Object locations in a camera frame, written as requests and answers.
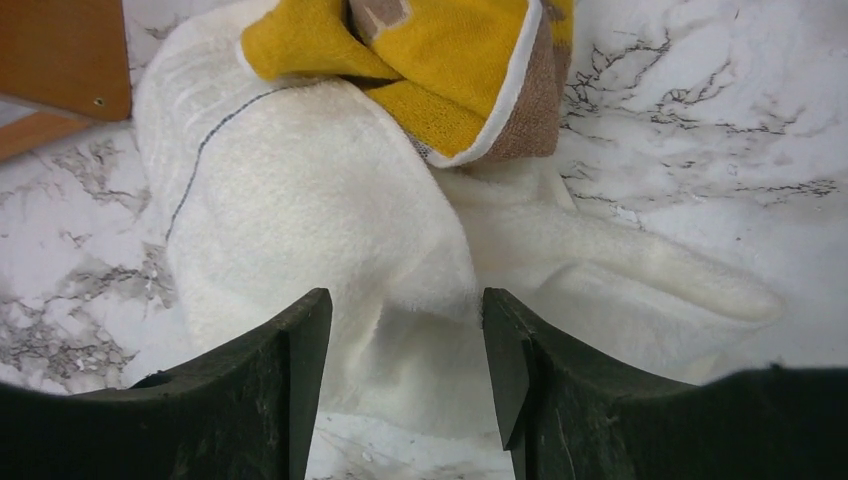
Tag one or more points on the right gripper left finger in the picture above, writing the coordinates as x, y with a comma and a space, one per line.
244, 410

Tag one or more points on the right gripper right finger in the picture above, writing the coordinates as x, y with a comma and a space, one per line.
565, 410

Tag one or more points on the white towel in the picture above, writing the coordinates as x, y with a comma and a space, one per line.
270, 190

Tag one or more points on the yellow towel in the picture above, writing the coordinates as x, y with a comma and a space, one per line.
467, 81

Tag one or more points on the wooden shelf rack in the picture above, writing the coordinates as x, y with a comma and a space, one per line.
66, 63

